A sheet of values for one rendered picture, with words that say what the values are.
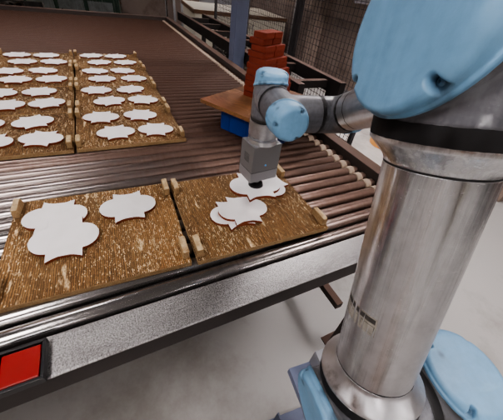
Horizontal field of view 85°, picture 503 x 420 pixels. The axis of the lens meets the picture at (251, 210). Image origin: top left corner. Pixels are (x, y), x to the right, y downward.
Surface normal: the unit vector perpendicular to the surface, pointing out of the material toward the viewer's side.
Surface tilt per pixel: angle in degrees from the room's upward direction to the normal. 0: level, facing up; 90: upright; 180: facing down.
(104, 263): 0
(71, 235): 6
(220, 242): 0
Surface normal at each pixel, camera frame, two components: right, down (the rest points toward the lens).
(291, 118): 0.23, 0.66
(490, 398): 0.24, -0.74
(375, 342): -0.66, 0.29
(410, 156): -0.58, 0.81
